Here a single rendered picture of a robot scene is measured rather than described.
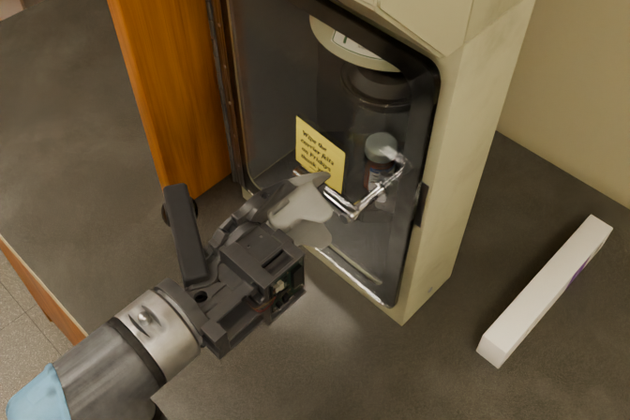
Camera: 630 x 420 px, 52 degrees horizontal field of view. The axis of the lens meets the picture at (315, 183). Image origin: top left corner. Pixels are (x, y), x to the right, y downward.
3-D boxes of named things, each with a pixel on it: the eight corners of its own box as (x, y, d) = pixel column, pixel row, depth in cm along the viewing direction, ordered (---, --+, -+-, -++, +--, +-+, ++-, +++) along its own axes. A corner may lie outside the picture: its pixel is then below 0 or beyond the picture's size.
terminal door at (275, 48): (241, 180, 96) (206, -72, 65) (396, 309, 82) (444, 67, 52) (237, 183, 96) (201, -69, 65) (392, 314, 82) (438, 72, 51)
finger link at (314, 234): (358, 228, 70) (297, 277, 65) (319, 198, 72) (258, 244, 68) (361, 209, 67) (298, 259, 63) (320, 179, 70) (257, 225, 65)
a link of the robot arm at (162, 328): (124, 341, 61) (102, 298, 55) (163, 310, 63) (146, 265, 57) (173, 395, 58) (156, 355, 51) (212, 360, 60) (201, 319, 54)
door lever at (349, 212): (323, 157, 73) (323, 142, 71) (387, 204, 68) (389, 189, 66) (289, 183, 70) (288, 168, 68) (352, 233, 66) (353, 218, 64)
